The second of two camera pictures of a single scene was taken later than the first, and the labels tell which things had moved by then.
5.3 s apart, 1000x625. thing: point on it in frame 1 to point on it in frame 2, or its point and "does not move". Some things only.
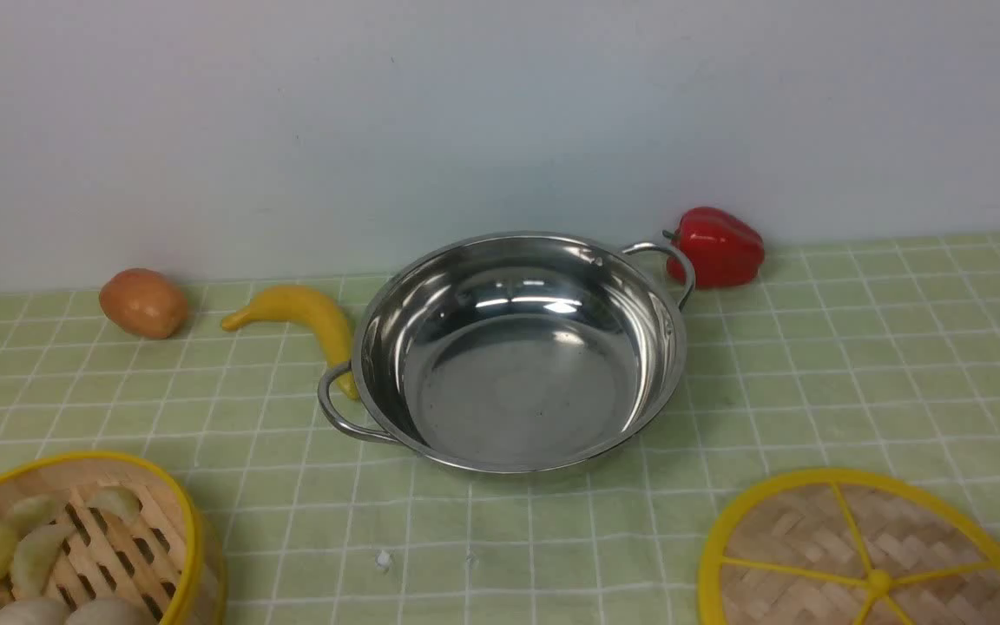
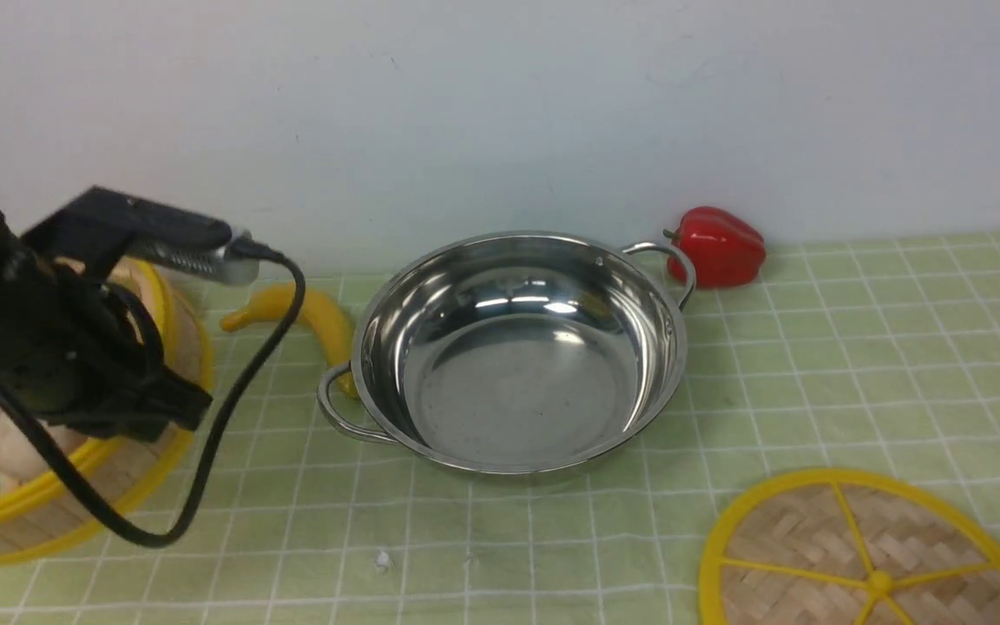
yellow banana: (299, 300) does not move
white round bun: (108, 611) to (14, 456)
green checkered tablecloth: (929, 358) does not move
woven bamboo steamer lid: (858, 547) does not move
